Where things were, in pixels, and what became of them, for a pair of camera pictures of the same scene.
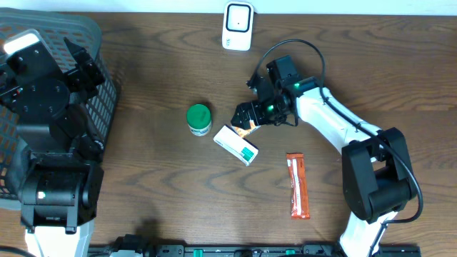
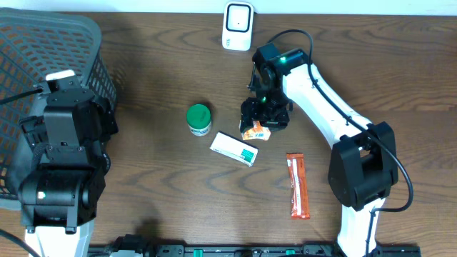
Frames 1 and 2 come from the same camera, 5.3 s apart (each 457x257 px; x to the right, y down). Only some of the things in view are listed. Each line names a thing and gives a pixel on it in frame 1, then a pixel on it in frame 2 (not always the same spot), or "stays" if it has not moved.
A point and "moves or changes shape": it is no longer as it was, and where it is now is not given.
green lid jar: (199, 119) stays
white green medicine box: (240, 147) moves or changes shape
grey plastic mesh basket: (100, 111) stays
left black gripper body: (63, 89) to (97, 119)
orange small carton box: (243, 132) moves or changes shape
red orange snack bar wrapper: (300, 205) stays
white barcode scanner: (238, 26) stays
